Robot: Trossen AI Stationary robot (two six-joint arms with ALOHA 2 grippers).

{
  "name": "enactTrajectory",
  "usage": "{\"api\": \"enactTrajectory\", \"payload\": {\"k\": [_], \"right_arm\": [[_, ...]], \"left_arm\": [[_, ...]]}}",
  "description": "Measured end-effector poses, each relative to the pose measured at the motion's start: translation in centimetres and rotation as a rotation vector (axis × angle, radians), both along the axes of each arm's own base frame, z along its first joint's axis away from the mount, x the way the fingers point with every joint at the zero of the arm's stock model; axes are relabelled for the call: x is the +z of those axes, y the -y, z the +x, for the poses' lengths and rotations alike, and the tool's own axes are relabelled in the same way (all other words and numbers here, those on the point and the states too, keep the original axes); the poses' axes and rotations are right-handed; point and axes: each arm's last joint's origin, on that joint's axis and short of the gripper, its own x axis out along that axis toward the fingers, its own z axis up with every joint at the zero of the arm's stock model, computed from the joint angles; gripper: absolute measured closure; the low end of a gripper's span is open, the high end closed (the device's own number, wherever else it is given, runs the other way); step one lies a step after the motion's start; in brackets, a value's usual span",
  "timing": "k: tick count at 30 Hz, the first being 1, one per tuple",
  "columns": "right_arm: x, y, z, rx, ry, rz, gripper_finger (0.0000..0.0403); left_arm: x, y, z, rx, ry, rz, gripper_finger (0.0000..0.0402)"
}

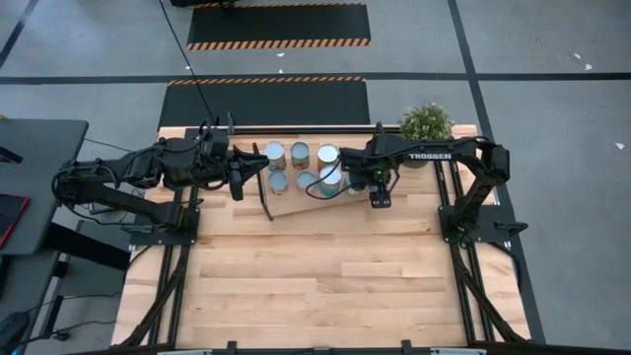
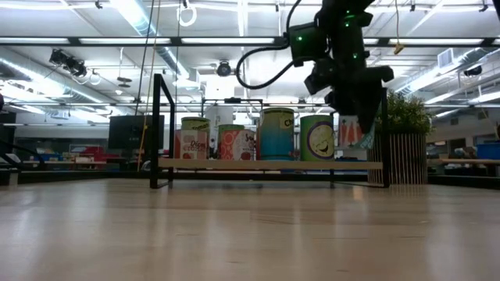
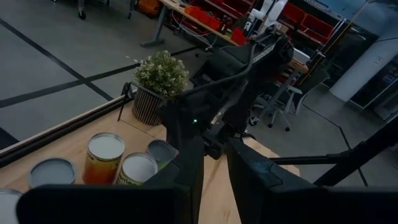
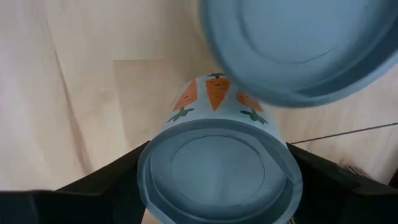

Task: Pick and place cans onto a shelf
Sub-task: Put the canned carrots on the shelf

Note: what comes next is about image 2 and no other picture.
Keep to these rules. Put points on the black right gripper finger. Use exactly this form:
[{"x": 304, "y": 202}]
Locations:
[{"x": 370, "y": 115}]

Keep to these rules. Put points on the white carrot carton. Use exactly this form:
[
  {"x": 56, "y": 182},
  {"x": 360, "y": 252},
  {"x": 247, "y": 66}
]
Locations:
[{"x": 349, "y": 132}]

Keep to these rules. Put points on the rainbow green smiley can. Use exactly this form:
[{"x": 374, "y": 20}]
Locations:
[{"x": 316, "y": 140}]

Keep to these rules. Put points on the blue can yellow label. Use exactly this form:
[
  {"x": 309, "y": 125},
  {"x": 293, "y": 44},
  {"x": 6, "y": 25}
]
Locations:
[{"x": 275, "y": 140}]

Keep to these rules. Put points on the red white diced tomato can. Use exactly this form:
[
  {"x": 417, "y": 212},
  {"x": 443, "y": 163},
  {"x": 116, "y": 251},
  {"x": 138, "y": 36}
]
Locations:
[{"x": 189, "y": 146}]

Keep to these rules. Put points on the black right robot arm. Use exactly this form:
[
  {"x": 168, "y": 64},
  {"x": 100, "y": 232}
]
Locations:
[{"x": 343, "y": 35}]

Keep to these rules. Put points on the potted green plant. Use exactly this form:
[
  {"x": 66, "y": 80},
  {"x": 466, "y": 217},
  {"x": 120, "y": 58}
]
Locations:
[{"x": 398, "y": 156}]

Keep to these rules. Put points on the yellow hanging tag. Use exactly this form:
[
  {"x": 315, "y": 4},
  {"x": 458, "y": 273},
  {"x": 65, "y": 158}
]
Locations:
[{"x": 398, "y": 48}]

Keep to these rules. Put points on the wooden background table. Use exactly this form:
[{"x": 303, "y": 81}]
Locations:
[{"x": 468, "y": 161}]

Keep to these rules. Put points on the blue storage bin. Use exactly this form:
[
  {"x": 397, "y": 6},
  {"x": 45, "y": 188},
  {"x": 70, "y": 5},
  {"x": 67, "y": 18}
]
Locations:
[{"x": 488, "y": 150}]

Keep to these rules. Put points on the round black ceiling device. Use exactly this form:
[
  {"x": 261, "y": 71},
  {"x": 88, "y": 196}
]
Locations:
[{"x": 223, "y": 68}]

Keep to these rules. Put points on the black monitor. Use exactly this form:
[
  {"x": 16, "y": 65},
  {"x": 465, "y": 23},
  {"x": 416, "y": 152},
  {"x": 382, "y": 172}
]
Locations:
[{"x": 133, "y": 132}]

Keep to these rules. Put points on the dark ceiling discs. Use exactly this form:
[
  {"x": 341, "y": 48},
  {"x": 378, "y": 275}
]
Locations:
[{"x": 124, "y": 80}]

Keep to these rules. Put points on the red storage bins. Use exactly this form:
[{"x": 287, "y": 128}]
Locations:
[{"x": 93, "y": 154}]

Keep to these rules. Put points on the black ceiling spotlight cluster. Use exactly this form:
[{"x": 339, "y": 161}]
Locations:
[{"x": 68, "y": 62}]

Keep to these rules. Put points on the wooden shelf black metal frame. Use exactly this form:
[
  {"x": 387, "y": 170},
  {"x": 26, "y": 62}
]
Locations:
[{"x": 273, "y": 164}]

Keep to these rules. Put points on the black ceiling camera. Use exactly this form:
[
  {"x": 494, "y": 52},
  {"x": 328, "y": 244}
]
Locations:
[{"x": 472, "y": 71}]

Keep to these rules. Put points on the black background rig frame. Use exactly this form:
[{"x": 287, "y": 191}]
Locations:
[{"x": 233, "y": 100}]

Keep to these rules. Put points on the black overhead frame beam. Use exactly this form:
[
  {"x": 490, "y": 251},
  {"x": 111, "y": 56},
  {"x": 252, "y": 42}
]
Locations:
[{"x": 175, "y": 41}]

